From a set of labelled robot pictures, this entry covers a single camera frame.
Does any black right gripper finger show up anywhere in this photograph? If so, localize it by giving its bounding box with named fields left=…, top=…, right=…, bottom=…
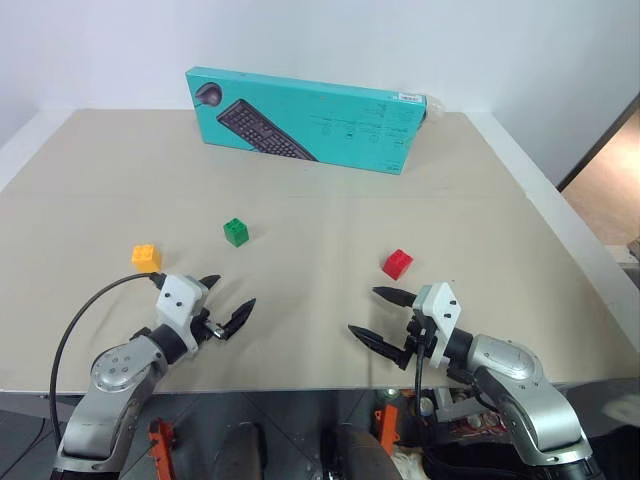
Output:
left=370, top=285, right=420, bottom=309
left=347, top=324, right=410, bottom=372

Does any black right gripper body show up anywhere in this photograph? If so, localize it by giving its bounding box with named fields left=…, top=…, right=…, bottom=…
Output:
left=404, top=293, right=440, bottom=360

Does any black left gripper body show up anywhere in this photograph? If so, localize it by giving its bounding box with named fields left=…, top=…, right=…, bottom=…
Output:
left=192, top=307, right=233, bottom=344

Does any red toy block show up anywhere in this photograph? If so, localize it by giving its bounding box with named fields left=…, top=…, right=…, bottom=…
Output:
left=382, top=248, right=415, bottom=279

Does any green toy block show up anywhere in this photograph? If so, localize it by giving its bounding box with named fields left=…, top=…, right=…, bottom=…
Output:
left=222, top=217, right=252, bottom=248

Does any yellow toy block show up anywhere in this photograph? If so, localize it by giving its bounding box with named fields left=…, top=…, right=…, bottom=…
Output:
left=130, top=243, right=163, bottom=274

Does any orange clamp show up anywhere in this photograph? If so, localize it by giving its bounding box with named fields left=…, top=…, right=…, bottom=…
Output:
left=148, top=417, right=177, bottom=480
left=371, top=387, right=400, bottom=455

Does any dark rounded shape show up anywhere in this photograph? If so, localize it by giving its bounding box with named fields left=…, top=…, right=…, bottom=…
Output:
left=322, top=422, right=399, bottom=480

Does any black bag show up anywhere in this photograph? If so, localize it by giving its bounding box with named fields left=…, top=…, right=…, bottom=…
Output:
left=423, top=438, right=526, bottom=480

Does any teal keyboard box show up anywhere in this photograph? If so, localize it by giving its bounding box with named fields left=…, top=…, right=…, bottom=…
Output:
left=185, top=65, right=429, bottom=177

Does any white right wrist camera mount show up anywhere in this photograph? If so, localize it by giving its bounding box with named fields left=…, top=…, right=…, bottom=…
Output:
left=413, top=281, right=462, bottom=370

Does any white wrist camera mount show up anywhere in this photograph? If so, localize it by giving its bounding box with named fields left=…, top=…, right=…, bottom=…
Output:
left=413, top=281, right=462, bottom=370
left=155, top=273, right=212, bottom=357

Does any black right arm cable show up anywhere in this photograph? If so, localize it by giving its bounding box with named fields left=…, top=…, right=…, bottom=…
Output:
left=412, top=327, right=432, bottom=451

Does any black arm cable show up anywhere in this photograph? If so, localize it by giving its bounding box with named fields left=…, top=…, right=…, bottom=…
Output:
left=48, top=272, right=167, bottom=451
left=412, top=327, right=432, bottom=451

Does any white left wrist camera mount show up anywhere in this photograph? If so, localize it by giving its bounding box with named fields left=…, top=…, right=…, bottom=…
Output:
left=155, top=273, right=212, bottom=357

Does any white metal bracket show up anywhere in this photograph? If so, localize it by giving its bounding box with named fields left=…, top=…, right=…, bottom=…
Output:
left=432, top=386, right=484, bottom=422

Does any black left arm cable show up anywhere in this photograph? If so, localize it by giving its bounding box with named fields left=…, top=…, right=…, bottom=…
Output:
left=48, top=272, right=167, bottom=451

